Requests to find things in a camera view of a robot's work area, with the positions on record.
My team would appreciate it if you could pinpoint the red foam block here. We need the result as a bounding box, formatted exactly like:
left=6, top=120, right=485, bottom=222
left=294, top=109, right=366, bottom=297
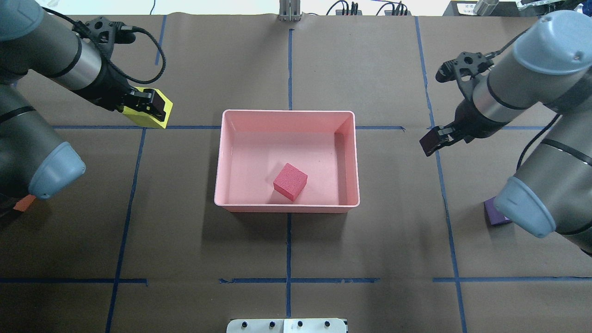
left=273, top=164, right=308, bottom=202

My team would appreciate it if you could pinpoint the pink plastic bin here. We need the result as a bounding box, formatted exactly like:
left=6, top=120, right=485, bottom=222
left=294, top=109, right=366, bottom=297
left=214, top=110, right=361, bottom=213

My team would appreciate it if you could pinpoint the white mounting pillar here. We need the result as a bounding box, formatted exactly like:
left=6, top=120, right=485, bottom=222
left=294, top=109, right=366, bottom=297
left=226, top=318, right=349, bottom=333

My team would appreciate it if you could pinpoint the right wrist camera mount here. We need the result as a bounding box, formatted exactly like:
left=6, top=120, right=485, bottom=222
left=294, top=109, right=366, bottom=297
left=435, top=51, right=496, bottom=83

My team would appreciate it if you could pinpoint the purple foam block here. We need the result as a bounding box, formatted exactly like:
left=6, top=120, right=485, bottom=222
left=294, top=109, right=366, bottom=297
left=483, top=197, right=512, bottom=226

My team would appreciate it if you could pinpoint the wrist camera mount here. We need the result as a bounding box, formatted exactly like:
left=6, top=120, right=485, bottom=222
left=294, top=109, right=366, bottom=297
left=72, top=16, right=136, bottom=45
left=435, top=51, right=496, bottom=83

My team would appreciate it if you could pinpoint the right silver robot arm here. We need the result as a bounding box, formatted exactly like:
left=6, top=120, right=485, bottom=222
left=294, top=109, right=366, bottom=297
left=420, top=9, right=592, bottom=256

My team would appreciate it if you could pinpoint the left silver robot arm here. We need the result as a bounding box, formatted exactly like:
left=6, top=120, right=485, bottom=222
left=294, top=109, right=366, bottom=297
left=0, top=0, right=173, bottom=203

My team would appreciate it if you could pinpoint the yellow foam block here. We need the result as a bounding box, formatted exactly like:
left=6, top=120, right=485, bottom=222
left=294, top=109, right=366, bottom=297
left=120, top=87, right=173, bottom=129

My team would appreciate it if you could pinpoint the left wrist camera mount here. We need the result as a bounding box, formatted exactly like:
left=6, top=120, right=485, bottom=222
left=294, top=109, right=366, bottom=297
left=72, top=16, right=136, bottom=45

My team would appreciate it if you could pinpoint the aluminium frame post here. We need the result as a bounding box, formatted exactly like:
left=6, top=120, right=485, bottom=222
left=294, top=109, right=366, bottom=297
left=278, top=0, right=302, bottom=22

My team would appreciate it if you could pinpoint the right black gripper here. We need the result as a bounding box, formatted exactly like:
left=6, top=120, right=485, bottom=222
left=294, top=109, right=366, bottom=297
left=419, top=122, right=472, bottom=157

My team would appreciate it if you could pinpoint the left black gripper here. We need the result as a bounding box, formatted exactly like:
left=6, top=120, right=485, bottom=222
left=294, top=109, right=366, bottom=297
left=123, top=88, right=167, bottom=122

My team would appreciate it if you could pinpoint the orange foam block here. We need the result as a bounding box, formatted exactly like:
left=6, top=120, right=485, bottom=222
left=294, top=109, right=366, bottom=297
left=12, top=194, right=36, bottom=212

